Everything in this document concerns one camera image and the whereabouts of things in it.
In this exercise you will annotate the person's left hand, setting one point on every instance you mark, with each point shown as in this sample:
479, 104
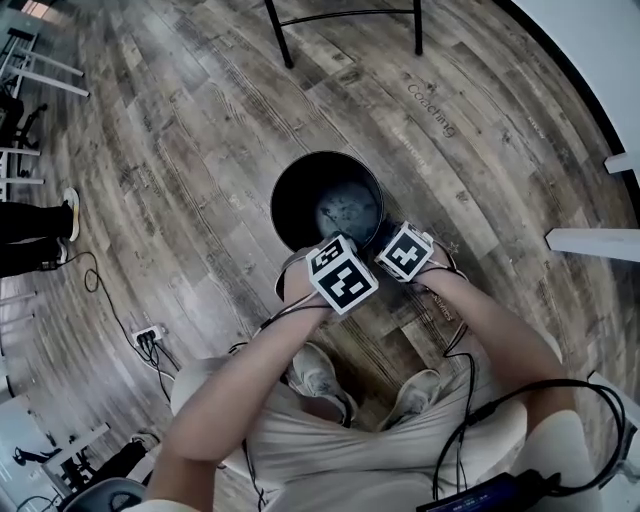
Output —
297, 282

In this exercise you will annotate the white table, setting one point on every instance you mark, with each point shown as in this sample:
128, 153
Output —
595, 244
55, 83

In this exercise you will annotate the black round bin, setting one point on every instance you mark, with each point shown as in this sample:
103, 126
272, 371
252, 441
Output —
295, 200

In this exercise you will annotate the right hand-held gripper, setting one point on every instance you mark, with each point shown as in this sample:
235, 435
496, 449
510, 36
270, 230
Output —
405, 255

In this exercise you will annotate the person's left light shoe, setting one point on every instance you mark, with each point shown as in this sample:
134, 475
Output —
320, 375

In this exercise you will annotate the black folding chair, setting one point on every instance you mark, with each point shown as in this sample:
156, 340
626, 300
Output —
418, 25

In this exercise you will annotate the person's light shoe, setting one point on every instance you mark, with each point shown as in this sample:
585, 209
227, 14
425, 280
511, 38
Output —
417, 392
320, 375

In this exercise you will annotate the black office chair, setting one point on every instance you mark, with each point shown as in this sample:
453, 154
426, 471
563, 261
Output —
20, 125

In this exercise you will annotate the person's left forearm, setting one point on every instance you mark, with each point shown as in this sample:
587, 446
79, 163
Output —
245, 385

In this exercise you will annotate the person in beige clothes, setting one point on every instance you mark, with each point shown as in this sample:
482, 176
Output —
195, 385

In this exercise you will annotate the person's right hand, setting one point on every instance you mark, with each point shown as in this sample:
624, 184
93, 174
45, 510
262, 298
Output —
440, 272

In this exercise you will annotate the white desk with legs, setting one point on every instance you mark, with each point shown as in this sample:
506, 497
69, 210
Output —
20, 181

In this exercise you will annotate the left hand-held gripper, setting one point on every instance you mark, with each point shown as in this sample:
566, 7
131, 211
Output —
342, 285

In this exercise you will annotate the person's right light shoe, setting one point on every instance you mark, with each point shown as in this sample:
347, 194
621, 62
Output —
417, 392

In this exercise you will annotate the white power strip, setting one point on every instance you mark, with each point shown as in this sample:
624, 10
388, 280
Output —
149, 334

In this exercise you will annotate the black chest device with screen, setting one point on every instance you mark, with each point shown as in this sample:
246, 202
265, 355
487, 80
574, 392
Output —
475, 500

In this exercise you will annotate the person's right forearm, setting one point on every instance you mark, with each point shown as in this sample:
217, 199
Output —
500, 340

